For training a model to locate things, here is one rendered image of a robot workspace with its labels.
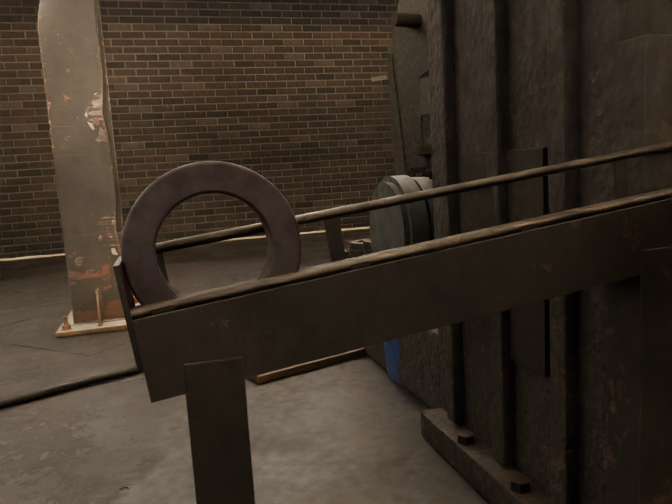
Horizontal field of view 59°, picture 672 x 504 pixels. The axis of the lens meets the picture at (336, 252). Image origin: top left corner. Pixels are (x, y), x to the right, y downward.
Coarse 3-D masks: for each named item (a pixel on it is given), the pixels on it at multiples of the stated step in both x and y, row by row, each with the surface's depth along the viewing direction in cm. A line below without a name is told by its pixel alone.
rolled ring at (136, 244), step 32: (160, 192) 59; (192, 192) 60; (224, 192) 61; (256, 192) 62; (128, 224) 59; (160, 224) 60; (288, 224) 63; (128, 256) 59; (288, 256) 63; (160, 288) 60
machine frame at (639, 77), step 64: (448, 0) 132; (512, 0) 110; (576, 0) 93; (640, 0) 87; (448, 64) 133; (512, 64) 112; (576, 64) 95; (640, 64) 83; (448, 128) 135; (512, 128) 114; (576, 128) 96; (640, 128) 84; (512, 192) 114; (576, 192) 97; (640, 192) 85; (512, 320) 119; (576, 320) 100; (448, 384) 146; (512, 384) 122; (576, 384) 102; (448, 448) 142; (512, 448) 124; (576, 448) 103
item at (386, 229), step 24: (384, 192) 206; (408, 192) 194; (384, 216) 208; (408, 216) 192; (432, 216) 194; (384, 240) 210; (408, 240) 192; (408, 336) 184; (432, 336) 167; (384, 360) 208; (408, 360) 186; (432, 360) 168; (408, 384) 188; (432, 384) 170; (432, 408) 173
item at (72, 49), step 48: (48, 0) 277; (96, 0) 308; (48, 48) 278; (96, 48) 284; (48, 96) 281; (96, 96) 285; (96, 144) 289; (96, 192) 291; (96, 240) 294; (96, 288) 296
